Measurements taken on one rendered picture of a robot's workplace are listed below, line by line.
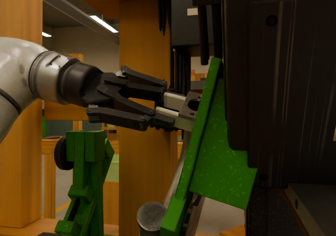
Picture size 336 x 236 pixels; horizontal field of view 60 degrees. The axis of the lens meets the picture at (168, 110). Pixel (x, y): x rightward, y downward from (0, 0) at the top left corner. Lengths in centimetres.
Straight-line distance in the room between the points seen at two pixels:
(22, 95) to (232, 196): 39
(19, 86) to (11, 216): 52
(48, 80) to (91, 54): 1131
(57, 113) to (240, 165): 71
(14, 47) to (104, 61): 1099
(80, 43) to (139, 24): 1139
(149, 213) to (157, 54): 47
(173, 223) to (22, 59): 38
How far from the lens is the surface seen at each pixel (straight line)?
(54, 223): 99
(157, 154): 74
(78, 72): 51
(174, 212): 34
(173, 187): 51
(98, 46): 1177
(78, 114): 93
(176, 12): 65
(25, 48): 58
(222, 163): 35
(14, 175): 96
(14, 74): 55
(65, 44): 1247
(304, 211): 29
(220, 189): 36
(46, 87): 53
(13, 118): 57
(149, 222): 37
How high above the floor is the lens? 121
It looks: 1 degrees up
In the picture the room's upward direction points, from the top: straight up
